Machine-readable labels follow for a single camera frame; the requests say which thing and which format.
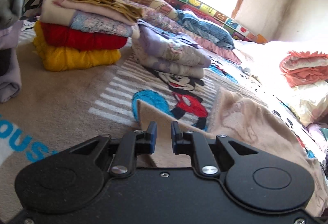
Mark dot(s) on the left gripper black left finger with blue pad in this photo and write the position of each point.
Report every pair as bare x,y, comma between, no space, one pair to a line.
125,150

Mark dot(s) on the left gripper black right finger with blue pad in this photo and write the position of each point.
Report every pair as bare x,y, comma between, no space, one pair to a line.
195,145

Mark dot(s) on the beige fleece sweater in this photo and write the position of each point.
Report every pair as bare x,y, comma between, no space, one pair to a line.
247,121

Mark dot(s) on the folded lavender floral clothes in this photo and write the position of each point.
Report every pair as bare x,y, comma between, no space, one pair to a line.
174,53

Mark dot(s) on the stack of clothes by headboard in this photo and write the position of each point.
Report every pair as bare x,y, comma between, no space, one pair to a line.
317,144

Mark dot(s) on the grey purple clothes pile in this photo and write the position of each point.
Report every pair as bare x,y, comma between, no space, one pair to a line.
11,12

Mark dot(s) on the Mickey Mouse bed blanket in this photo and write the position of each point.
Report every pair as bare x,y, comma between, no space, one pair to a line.
57,110

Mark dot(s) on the white duvet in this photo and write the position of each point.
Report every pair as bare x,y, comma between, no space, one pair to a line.
263,61

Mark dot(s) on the folded blue quilt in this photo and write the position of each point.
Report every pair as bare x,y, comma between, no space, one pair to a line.
206,29

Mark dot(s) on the folded yellow knit garment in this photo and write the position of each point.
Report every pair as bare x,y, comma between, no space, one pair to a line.
58,59

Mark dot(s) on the cream yellow pillow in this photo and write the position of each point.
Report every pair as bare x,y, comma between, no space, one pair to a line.
309,102

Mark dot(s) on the folded red garment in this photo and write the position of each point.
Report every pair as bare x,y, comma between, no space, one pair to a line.
63,36

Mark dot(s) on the pink floral rolled bedding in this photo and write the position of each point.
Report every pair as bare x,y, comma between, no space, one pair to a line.
162,15

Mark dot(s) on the orange pink rolled blanket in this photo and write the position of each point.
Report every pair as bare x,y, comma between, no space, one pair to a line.
303,68

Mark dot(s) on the folded cream floral blanket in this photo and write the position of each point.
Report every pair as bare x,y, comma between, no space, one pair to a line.
53,13

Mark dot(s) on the colourful alphabet play mat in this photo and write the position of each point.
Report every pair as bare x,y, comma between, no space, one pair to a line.
200,9

